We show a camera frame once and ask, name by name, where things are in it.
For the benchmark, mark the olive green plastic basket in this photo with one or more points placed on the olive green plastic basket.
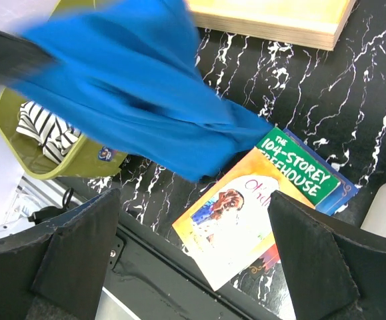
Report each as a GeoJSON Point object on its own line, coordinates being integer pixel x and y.
{"type": "Point", "coordinates": [86, 159]}

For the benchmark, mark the wooden clothes rack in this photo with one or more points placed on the wooden clothes rack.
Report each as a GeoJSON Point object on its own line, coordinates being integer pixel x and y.
{"type": "Point", "coordinates": [314, 24]}

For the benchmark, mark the orange Othello book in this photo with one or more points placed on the orange Othello book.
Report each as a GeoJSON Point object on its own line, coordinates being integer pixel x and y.
{"type": "Point", "coordinates": [228, 228]}

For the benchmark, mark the striped black white tank top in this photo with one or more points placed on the striped black white tank top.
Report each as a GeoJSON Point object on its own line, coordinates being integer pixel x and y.
{"type": "Point", "coordinates": [54, 136]}

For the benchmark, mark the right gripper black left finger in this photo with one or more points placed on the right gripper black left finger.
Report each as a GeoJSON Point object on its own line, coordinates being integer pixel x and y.
{"type": "Point", "coordinates": [56, 269]}

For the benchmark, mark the blue tank top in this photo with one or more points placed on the blue tank top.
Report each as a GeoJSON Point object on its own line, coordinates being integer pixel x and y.
{"type": "Point", "coordinates": [125, 75]}

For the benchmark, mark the blue storey treehouse book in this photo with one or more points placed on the blue storey treehouse book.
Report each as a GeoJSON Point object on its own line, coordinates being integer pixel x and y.
{"type": "Point", "coordinates": [325, 188]}

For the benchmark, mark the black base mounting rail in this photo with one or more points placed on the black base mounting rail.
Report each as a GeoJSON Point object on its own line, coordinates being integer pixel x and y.
{"type": "Point", "coordinates": [156, 278]}

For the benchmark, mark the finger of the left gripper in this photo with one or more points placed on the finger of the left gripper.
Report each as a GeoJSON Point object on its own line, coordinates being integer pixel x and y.
{"type": "Point", "coordinates": [19, 57]}

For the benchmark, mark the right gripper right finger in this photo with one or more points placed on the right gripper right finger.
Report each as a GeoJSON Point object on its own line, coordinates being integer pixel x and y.
{"type": "Point", "coordinates": [333, 270]}

